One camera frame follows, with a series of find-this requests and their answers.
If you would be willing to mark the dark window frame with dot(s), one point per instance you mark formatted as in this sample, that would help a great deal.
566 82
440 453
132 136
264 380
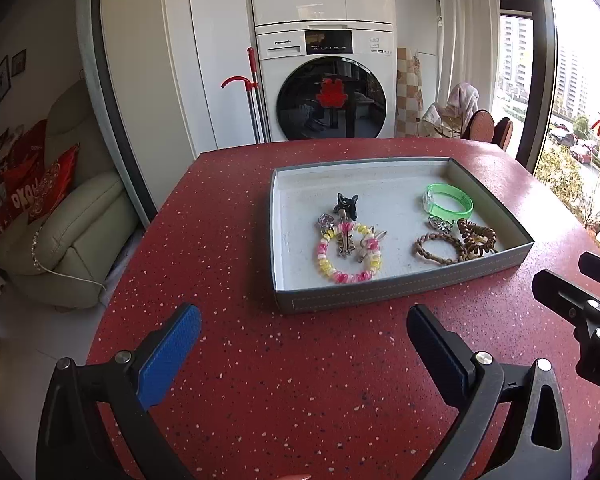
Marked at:
537 60

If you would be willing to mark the cream leather sofa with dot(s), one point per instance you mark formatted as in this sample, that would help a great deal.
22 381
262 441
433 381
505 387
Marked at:
80 220

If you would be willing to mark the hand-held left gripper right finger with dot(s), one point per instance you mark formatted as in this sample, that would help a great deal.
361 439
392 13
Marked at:
435 355

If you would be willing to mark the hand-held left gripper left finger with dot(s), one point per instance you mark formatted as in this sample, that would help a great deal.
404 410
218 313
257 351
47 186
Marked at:
170 355

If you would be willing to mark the white washing machine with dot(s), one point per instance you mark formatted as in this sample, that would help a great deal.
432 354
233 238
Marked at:
280 75

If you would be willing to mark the grey rectangular tray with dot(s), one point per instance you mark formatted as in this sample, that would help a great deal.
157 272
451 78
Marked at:
380 190

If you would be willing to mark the red printed cushion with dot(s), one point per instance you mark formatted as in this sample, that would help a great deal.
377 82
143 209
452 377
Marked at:
35 190

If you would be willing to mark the white tall cabinet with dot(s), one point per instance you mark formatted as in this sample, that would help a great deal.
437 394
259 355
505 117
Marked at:
180 35

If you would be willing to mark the metal hair clips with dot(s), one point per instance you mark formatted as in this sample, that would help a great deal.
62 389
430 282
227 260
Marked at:
346 245

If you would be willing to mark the black hair claw clip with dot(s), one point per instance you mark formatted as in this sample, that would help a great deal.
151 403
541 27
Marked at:
345 205

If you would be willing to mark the red paper cutout sticker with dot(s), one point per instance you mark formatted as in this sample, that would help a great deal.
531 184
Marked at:
331 91

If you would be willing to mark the beige hair claw clip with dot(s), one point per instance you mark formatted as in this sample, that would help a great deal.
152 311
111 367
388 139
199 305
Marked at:
375 234

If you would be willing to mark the brown round chair back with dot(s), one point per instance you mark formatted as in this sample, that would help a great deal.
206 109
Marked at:
505 132
481 127

